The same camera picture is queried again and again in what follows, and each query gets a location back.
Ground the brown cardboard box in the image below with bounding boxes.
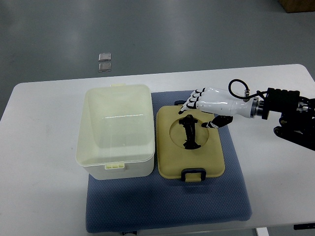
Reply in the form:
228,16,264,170
278,0,315,13

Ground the upper metal floor plate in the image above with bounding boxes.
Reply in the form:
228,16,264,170
98,53,111,61

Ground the white storage box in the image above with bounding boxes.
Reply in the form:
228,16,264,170
76,85,155,180

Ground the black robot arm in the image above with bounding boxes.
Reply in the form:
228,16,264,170
256,88,315,150

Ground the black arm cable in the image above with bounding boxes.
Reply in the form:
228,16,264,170
228,79,269,102

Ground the lower metal floor plate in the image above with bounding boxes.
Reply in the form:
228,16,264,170
98,62,112,72

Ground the yellow box lid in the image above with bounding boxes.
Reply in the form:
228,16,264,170
156,105,225,182

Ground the blue padded mat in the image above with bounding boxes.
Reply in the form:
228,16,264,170
85,89,252,234

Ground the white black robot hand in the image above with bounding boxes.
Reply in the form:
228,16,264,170
179,87,259,128

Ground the metal floor plate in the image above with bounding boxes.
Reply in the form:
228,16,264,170
98,53,111,61
98,62,112,72

